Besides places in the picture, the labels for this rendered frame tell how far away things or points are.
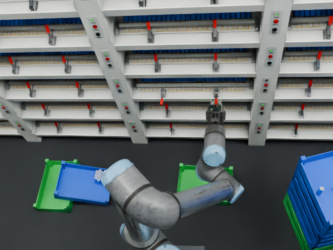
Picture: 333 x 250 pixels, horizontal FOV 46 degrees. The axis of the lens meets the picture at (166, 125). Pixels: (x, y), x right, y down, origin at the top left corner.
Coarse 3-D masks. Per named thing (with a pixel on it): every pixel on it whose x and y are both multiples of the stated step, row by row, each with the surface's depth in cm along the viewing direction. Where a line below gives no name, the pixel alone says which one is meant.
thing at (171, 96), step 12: (132, 84) 197; (252, 84) 191; (132, 96) 198; (144, 96) 197; (156, 96) 197; (168, 96) 196; (180, 96) 195; (192, 96) 194; (204, 96) 193; (228, 96) 191; (240, 96) 190; (252, 96) 189
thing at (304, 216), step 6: (294, 186) 187; (294, 192) 184; (300, 204) 179; (300, 210) 182; (306, 216) 176; (306, 222) 177; (312, 234) 172; (312, 240) 175; (324, 240) 170; (330, 240) 172
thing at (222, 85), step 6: (138, 84) 197; (144, 84) 196; (150, 84) 196; (156, 84) 196; (162, 84) 195; (168, 84) 195; (174, 84) 194; (180, 84) 194; (186, 84) 193; (192, 84) 193; (198, 84) 192; (204, 84) 192; (210, 84) 191; (216, 84) 191; (222, 84) 191; (228, 84) 190; (234, 84) 190; (240, 84) 189; (246, 84) 189; (168, 90) 195; (234, 90) 190; (240, 90) 190
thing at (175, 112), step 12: (144, 108) 216; (156, 108) 214; (168, 108) 214; (180, 108) 212; (192, 108) 212; (204, 108) 211; (228, 108) 209; (240, 108) 208; (144, 120) 217; (156, 120) 216; (168, 120) 214; (180, 120) 213; (192, 120) 212; (204, 120) 211; (228, 120) 208; (240, 120) 207
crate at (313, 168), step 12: (312, 156) 165; (324, 156) 168; (300, 168) 167; (312, 168) 168; (324, 168) 167; (312, 180) 165; (324, 180) 164; (312, 192) 159; (324, 192) 162; (324, 204) 159; (324, 216) 152
